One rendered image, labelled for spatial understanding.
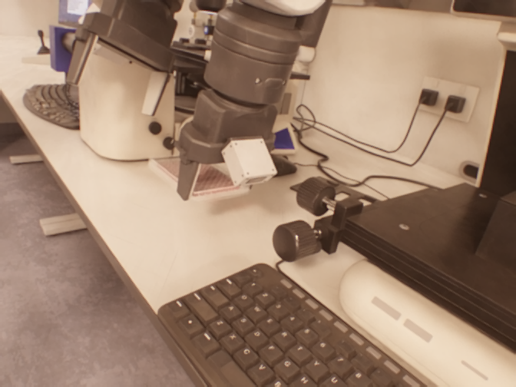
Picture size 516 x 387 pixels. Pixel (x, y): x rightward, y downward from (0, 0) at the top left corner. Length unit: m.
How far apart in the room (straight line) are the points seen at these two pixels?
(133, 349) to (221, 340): 1.05
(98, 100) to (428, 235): 0.57
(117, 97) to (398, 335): 0.56
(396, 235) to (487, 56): 0.75
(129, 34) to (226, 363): 0.37
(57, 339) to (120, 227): 0.97
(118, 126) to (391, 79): 0.77
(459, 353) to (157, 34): 0.47
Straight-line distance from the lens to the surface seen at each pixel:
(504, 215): 0.38
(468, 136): 1.07
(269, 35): 0.37
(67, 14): 2.33
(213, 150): 0.40
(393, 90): 1.16
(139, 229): 0.51
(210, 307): 0.37
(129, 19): 0.49
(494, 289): 0.35
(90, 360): 1.37
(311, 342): 0.35
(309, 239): 0.37
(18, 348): 1.45
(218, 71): 0.39
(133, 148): 0.73
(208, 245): 0.49
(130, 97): 0.70
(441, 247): 0.39
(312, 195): 0.40
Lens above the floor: 1.01
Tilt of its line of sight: 23 degrees down
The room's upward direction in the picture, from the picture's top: 9 degrees clockwise
